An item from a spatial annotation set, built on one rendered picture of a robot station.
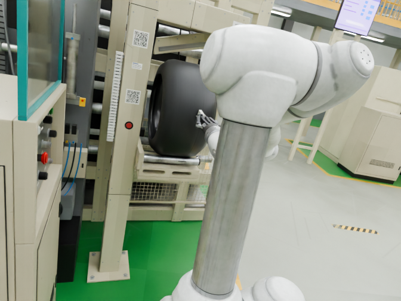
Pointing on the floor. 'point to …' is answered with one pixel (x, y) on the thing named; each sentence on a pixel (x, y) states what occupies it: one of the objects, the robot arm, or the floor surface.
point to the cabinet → (373, 146)
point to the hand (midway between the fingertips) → (201, 114)
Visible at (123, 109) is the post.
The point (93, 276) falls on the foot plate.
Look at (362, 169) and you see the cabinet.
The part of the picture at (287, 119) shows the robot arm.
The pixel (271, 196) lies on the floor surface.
